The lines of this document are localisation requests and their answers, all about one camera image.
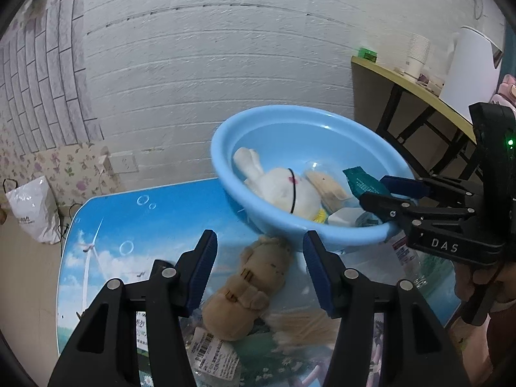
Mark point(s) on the white plug adapter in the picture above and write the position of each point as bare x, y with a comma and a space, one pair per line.
104, 163

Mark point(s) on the clear bottle with red label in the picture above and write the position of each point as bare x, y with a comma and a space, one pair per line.
407, 258

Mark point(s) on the white electric kettle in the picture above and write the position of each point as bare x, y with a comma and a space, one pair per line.
467, 76

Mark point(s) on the small white box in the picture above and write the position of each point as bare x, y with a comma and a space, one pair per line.
342, 215

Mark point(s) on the brown plush toy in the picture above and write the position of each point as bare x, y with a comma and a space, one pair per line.
250, 282

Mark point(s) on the white wall outlet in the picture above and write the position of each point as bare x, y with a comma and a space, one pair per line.
127, 163

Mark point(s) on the white rabbit plush toy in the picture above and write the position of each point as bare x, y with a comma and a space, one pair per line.
278, 185

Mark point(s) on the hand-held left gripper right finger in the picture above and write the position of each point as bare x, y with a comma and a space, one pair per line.
318, 278

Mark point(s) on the white plastic bag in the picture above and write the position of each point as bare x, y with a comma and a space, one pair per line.
32, 209

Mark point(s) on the printed landscape desktop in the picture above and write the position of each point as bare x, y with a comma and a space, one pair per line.
141, 225

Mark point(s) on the bag of cotton swabs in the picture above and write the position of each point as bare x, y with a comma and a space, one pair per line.
298, 326

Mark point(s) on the clear plastic dome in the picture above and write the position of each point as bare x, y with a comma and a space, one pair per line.
312, 167

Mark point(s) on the clear package with barcode label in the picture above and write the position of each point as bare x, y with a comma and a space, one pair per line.
213, 350

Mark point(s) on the person's right hand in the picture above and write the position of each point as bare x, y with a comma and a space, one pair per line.
463, 284

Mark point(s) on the yellow knitted item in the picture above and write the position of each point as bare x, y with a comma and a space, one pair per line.
319, 217

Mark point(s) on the yellow side table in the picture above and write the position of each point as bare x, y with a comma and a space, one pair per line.
383, 70

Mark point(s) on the small green box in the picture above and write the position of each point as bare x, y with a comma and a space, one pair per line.
369, 54

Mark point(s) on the stack of paper cups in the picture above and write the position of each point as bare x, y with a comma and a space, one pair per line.
415, 56

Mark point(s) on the blue plastic basin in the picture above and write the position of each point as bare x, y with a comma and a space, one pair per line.
282, 129

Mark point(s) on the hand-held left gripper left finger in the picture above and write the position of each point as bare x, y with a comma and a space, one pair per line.
203, 274

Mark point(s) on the person's clothing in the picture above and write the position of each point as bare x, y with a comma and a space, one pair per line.
504, 342

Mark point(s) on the teal foil packet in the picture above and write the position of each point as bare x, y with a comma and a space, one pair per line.
361, 181

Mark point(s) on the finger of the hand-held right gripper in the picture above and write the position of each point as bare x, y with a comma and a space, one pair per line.
379, 205
403, 186

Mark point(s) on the small dish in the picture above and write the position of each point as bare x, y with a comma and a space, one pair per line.
429, 82

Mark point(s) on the pink item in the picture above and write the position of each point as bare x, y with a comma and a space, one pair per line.
508, 88

